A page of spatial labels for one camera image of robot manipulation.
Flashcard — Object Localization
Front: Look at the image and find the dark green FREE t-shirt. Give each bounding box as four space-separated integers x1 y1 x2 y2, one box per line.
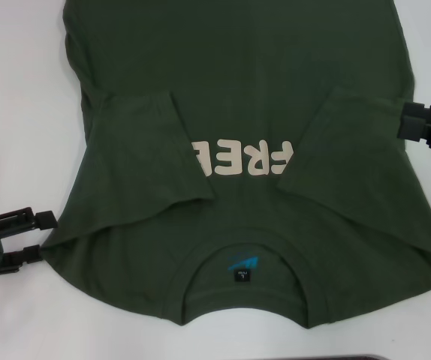
38 0 431 331

